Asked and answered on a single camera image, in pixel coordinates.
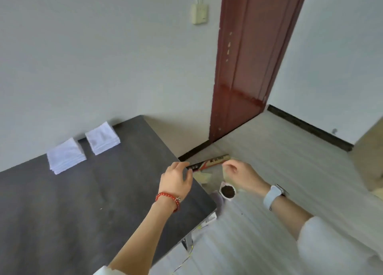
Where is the short black baseboard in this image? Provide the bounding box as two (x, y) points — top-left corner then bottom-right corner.
(178, 140), (210, 162)

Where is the thin yellow cable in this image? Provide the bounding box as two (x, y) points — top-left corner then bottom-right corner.
(175, 244), (195, 273)

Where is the person's right forearm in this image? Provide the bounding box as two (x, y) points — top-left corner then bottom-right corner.
(271, 193), (314, 242)

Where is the red-brown wooden door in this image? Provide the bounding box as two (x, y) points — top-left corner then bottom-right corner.
(208, 0), (310, 143)

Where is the stack of white cloths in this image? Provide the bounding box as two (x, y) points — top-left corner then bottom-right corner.
(46, 137), (87, 175)
(85, 121), (121, 156)

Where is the white right sleeve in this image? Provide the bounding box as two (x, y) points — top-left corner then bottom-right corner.
(296, 216), (383, 275)

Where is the beige wall switch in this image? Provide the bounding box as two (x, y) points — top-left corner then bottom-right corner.
(191, 4), (209, 26)

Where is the beige paper scrap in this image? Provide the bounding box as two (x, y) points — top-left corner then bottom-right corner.
(193, 172), (213, 185)

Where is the long black baseboard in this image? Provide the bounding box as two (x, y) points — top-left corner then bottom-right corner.
(267, 104), (354, 152)

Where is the person's right hand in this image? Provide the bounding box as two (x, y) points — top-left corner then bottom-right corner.
(223, 159), (271, 198)

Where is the white cup of brown powder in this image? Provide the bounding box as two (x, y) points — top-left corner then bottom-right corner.
(219, 181), (237, 201)

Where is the white left sleeve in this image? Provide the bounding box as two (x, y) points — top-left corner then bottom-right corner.
(92, 265), (127, 275)

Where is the metal table leg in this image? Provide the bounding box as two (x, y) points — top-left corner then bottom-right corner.
(181, 235), (195, 252)

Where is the person's left forearm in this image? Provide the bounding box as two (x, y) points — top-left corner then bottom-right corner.
(106, 201), (178, 273)

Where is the person's left hand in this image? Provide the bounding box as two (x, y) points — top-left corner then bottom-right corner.
(158, 161), (194, 207)

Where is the white sleeve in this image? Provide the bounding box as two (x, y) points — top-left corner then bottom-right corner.
(92, 265), (127, 275)
(296, 216), (383, 275)

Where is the red bead bracelet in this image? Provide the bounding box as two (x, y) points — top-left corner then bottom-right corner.
(155, 192), (182, 213)

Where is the long brown stick packet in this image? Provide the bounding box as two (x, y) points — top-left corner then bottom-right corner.
(186, 154), (231, 172)

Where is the white smartwatch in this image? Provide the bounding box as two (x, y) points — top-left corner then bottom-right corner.
(263, 184), (289, 212)

